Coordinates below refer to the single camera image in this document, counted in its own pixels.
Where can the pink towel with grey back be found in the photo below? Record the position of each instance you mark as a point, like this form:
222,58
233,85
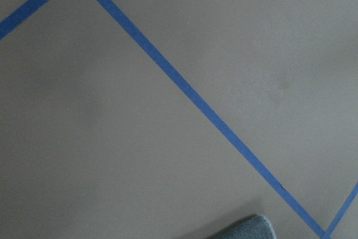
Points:
254,226

